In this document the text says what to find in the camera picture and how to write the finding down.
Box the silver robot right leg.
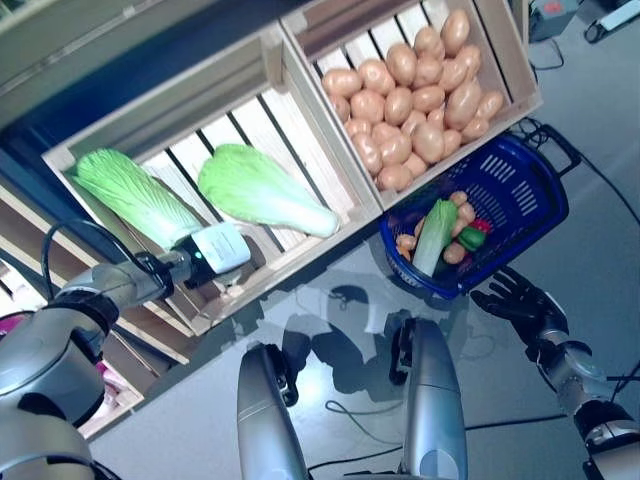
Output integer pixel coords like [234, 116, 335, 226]
[389, 317, 469, 480]

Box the silver robot leg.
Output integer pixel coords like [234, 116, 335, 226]
[236, 342, 309, 480]
[389, 317, 469, 480]

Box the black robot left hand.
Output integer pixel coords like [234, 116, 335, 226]
[167, 234, 251, 297]

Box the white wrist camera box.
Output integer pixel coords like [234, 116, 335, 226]
[191, 222, 251, 275]

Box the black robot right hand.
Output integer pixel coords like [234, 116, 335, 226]
[469, 272, 570, 347]

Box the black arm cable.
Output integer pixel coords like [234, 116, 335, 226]
[39, 218, 166, 301]

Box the small green bell pepper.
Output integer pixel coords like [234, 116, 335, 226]
[457, 227, 485, 251]

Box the silver robot left leg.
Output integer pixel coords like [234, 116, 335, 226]
[236, 342, 309, 480]

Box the blue plastic shopping basket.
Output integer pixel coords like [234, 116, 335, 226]
[378, 122, 584, 301]

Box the grey box red button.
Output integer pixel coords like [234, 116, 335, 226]
[529, 0, 579, 41]

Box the wooden display shelf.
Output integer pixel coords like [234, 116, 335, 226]
[0, 0, 531, 366]

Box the large tan potato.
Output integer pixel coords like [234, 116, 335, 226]
[444, 79, 484, 132]
[411, 121, 446, 165]

